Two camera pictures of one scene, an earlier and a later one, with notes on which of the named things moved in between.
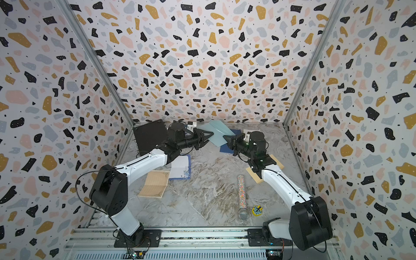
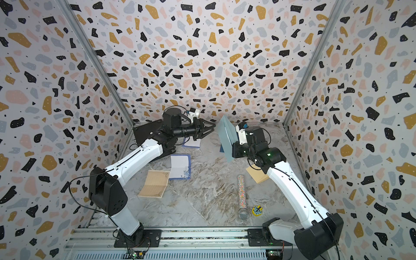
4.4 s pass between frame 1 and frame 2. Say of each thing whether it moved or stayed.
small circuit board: stayed
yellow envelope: stayed
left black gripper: moved
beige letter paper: stayed
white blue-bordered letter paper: stayed
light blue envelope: moved
